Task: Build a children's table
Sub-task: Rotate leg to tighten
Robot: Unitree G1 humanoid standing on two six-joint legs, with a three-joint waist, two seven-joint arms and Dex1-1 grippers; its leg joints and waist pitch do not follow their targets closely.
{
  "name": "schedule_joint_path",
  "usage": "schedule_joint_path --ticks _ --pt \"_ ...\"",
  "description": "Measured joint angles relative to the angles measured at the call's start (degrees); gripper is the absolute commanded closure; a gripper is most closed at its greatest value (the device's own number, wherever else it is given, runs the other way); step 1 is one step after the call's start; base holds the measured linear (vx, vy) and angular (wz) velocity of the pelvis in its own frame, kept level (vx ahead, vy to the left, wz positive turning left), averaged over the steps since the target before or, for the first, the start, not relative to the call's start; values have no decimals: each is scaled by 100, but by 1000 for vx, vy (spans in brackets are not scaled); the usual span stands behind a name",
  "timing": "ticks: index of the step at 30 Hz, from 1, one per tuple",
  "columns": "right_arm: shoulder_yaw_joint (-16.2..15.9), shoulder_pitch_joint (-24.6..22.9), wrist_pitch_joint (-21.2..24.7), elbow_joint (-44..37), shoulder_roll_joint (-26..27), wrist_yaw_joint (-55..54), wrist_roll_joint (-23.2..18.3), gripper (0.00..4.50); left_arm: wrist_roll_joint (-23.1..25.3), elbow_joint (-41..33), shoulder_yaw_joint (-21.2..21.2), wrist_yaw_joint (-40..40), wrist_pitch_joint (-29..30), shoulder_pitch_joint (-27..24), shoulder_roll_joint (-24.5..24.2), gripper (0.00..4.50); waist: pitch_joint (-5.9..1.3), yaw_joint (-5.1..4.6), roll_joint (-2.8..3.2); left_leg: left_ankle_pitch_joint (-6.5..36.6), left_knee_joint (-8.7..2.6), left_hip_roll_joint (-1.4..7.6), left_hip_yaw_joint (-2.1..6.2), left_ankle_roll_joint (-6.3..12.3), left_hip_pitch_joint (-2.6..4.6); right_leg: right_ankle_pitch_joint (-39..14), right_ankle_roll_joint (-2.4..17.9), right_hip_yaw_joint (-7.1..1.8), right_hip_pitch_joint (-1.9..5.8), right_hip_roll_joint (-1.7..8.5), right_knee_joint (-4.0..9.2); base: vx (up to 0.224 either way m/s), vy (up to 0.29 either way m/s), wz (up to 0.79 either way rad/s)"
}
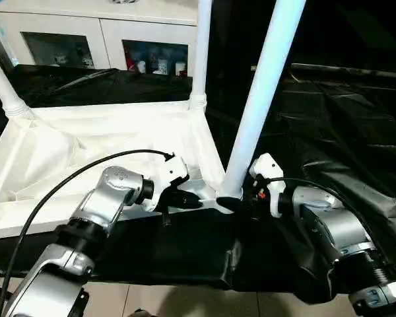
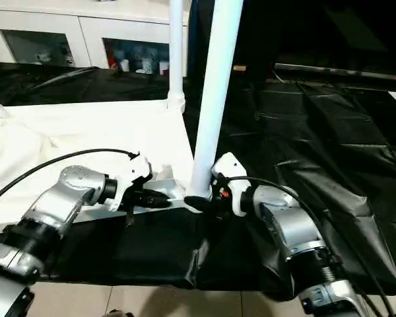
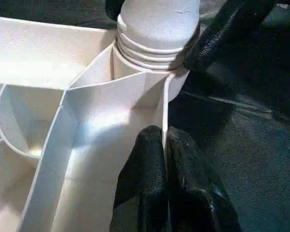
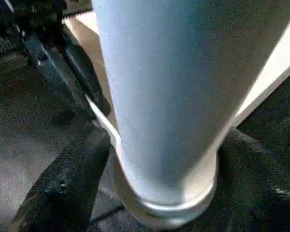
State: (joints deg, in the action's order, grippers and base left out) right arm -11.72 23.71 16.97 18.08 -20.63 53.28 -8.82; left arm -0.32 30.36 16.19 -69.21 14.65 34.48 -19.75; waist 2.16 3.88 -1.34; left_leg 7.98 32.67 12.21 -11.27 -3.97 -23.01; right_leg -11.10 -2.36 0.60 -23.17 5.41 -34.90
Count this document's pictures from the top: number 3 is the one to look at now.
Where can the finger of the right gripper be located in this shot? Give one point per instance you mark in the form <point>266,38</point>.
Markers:
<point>220,29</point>
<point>113,8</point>

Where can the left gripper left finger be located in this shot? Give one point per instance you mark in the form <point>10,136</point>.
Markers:
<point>142,181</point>

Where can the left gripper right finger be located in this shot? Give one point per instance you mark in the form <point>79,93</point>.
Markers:
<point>195,193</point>

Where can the white plastic table leg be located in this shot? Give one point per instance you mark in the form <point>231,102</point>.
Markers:
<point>157,24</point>

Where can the white plastic table top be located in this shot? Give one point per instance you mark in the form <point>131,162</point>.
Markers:
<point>38,60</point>

